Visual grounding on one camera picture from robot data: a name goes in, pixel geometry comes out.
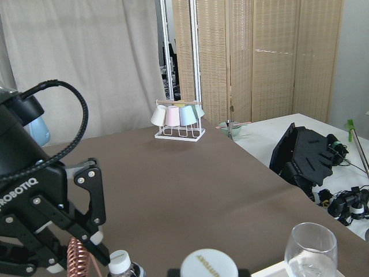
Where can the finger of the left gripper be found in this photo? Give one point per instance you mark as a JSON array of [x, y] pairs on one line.
[[37, 249], [50, 201]]

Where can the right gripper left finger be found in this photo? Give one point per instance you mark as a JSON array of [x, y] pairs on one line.
[[173, 272]]

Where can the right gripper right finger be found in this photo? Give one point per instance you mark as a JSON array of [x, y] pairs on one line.
[[243, 272]]

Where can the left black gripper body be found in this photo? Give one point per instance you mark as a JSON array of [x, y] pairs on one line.
[[27, 205]]

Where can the copper wire bottle basket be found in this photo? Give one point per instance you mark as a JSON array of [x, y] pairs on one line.
[[79, 259]]

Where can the tea bottle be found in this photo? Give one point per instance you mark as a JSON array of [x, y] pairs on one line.
[[208, 262], [121, 265]]

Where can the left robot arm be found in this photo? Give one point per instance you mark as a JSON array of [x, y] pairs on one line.
[[20, 153]]

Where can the white rabbit tray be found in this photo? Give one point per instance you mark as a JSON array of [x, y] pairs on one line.
[[275, 270]]

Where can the clear wine glass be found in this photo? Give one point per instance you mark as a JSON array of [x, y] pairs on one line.
[[311, 250]]

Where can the white cup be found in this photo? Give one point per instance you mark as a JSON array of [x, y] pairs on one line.
[[159, 116]]

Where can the black bag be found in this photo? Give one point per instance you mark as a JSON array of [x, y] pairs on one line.
[[301, 157]]

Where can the pink cup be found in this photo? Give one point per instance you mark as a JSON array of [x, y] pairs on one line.
[[172, 116]]

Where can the white cup rack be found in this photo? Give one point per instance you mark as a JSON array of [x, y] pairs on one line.
[[183, 133]]

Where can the blue cup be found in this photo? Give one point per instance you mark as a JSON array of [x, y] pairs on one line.
[[187, 116]]

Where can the green cup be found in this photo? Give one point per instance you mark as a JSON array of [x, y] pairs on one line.
[[198, 111]]

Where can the bamboo folding screen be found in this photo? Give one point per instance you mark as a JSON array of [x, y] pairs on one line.
[[265, 59]]

